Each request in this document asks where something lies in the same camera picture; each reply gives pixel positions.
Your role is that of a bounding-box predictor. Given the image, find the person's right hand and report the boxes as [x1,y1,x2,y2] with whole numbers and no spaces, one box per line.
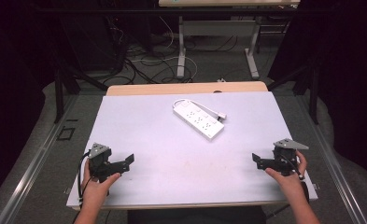
[264,150,308,196]

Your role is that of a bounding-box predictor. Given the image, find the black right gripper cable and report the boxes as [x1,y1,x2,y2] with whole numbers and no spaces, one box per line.
[280,158,310,203]

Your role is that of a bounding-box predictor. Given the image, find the black floor cables bundle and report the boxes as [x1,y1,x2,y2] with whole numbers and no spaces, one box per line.
[102,15,193,86]

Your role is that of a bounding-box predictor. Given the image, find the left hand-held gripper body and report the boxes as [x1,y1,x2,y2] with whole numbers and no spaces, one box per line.
[88,142,124,184]

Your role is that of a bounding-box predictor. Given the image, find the white floor cable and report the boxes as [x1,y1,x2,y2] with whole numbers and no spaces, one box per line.
[130,16,199,84]

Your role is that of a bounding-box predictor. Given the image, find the metal floor rail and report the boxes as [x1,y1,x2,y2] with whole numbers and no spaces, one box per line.
[295,94,367,224]
[0,94,80,224]

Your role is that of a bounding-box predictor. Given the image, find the black metal stand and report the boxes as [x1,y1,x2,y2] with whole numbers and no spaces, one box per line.
[266,60,321,126]
[53,60,109,124]

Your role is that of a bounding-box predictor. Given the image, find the person's left hand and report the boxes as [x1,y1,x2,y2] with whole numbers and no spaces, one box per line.
[80,158,122,203]

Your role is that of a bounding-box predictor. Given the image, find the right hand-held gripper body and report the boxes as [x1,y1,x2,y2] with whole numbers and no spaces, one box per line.
[270,138,310,176]

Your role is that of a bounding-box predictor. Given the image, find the white power strip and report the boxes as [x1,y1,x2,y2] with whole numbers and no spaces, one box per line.
[172,101,226,142]

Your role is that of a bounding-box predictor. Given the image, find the black floor socket frame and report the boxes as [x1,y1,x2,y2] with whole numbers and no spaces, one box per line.
[56,126,77,142]

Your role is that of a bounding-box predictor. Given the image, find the white-legged desk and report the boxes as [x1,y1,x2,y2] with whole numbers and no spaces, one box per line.
[158,0,302,79]

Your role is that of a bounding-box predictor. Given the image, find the wooden table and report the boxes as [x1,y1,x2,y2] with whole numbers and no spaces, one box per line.
[71,80,318,212]

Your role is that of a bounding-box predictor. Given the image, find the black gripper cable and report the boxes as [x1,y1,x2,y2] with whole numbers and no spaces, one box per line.
[280,158,310,203]
[77,149,92,207]

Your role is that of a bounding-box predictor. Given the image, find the white table board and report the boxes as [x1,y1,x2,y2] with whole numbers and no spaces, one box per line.
[65,91,318,210]

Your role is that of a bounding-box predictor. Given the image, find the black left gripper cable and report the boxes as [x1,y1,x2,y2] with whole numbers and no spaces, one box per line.
[77,149,92,207]

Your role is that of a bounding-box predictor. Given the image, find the white power strip cable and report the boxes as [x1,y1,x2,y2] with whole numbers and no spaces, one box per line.
[172,98,220,119]

